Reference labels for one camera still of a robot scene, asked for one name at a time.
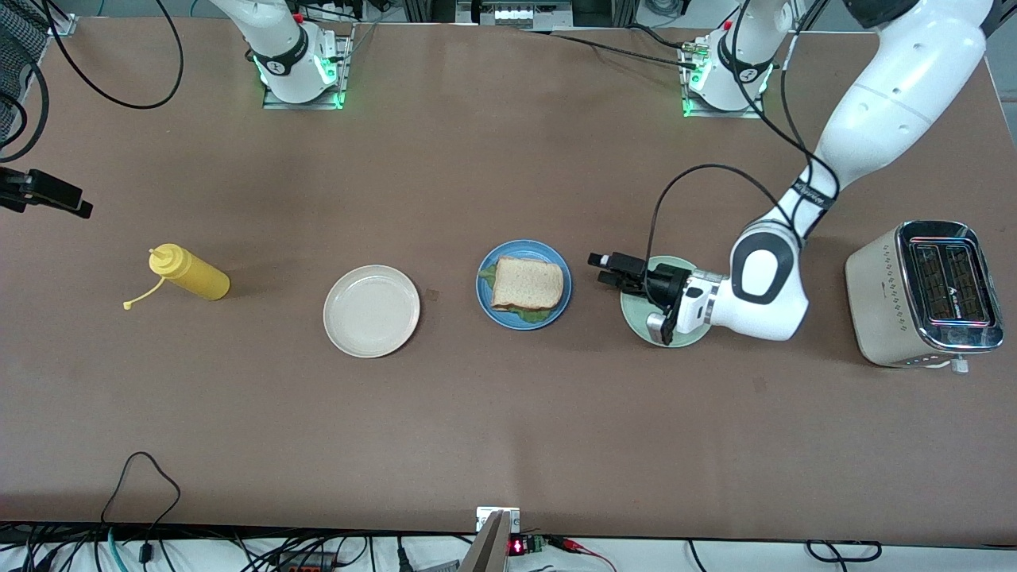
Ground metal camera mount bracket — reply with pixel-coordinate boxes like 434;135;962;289
459;506;521;572

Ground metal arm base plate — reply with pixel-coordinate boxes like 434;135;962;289
262;24;354;110
682;95;765;120

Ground green lettuce leaf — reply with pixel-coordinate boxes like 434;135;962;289
479;262;561;323

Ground beige round plate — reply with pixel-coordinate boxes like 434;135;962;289
323;265;421;359

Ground blue round plate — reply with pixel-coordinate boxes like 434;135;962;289
475;239;573;331

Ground grey mesh chair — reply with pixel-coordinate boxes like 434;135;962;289
0;0;50;160

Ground black base power cable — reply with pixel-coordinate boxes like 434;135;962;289
516;24;704;72

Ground light green round plate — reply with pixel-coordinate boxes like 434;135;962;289
620;255;717;349

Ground yellow mustard squeeze bottle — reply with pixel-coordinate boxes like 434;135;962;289
123;244;231;311

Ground red clip lead wires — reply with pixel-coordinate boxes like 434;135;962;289
547;536;619;572

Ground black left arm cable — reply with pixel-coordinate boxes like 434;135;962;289
648;0;835;319

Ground thin black looped cable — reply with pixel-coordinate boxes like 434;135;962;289
99;451;182;549

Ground coiled black cable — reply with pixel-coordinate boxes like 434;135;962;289
806;540;883;563

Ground black cable bundle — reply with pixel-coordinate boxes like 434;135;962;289
0;520;478;572

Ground cream and chrome toaster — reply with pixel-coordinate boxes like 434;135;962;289
845;221;1005;374

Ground metal box with white lights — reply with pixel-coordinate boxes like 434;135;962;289
457;0;573;29

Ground toasted bread slice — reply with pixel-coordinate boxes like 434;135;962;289
490;256;565;312

